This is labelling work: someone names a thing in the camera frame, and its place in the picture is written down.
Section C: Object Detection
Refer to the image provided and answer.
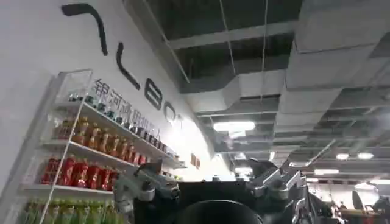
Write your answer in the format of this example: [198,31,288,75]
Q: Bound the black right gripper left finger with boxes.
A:
[113,160,181,215]

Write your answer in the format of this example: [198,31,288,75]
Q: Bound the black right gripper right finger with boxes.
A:
[246,158,307,224]

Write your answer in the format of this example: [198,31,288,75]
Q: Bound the white shelf with bottled drinks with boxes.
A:
[5,68,186,224]

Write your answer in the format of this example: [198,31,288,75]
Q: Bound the bright ceiling light panel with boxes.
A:
[213,121,256,133]

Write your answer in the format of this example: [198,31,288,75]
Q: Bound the grey ventilation duct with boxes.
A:
[181,0,390,153]

